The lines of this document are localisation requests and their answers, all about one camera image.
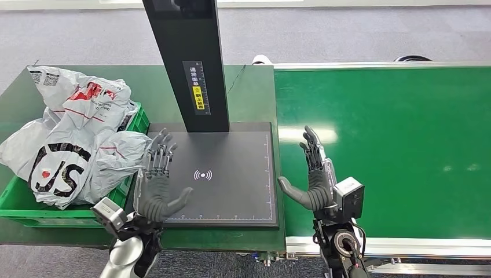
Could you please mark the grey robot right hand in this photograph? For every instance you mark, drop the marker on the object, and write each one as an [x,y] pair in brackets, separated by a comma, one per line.
[318,188]

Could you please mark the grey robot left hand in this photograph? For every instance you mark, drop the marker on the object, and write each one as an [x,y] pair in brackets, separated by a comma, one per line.
[153,195]

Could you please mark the large grey mailer package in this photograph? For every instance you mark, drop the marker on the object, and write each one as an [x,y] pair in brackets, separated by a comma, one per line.
[73,122]

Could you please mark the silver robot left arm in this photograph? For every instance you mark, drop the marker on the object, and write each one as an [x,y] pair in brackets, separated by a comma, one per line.
[122,257]

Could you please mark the black silver robot right arm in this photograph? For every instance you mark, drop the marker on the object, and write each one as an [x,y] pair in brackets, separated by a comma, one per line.
[337,249]

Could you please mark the crumpled grey mailer package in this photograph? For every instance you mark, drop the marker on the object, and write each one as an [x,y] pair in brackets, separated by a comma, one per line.
[119,161]

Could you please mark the black weighing scale platform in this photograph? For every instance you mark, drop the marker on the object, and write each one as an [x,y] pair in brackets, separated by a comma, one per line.
[230,172]

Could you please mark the green plastic basket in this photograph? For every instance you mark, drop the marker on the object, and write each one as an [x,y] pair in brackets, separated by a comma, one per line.
[15,209]

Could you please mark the dark green table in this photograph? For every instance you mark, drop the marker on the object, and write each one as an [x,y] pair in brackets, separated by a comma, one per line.
[153,88]

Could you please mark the white round object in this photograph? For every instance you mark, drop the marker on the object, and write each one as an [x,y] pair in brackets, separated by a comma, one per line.
[261,59]

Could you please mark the black curved object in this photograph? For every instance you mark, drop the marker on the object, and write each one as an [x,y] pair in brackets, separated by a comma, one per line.
[412,58]

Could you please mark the black scale column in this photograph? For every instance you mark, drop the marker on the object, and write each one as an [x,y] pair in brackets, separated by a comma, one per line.
[186,38]

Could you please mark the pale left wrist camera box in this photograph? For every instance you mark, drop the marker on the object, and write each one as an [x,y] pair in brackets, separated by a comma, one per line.
[109,215]

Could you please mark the aluminium conveyor frame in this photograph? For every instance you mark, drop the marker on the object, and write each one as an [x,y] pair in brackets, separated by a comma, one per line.
[383,64]

